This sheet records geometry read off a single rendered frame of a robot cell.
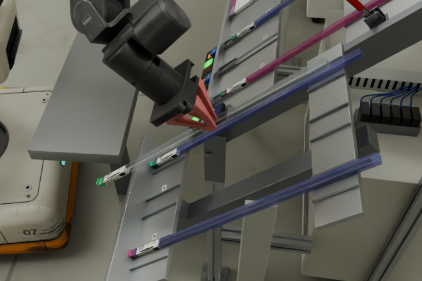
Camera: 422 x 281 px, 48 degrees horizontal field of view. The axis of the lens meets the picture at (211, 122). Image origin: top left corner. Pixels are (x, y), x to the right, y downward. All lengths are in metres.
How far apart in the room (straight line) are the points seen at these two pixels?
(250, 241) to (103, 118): 0.56
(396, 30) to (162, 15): 0.44
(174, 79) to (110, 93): 0.72
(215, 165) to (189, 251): 0.67
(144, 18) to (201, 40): 1.89
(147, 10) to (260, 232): 0.50
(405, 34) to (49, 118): 0.92
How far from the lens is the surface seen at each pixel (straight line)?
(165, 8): 0.64
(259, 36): 1.24
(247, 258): 1.06
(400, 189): 1.26
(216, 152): 1.09
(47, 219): 1.62
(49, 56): 2.56
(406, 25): 0.91
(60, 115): 1.38
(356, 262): 1.58
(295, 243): 1.42
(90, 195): 1.93
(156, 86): 0.69
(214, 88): 1.20
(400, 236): 1.37
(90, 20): 0.69
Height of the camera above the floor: 1.56
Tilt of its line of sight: 48 degrees down
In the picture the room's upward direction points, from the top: straight up
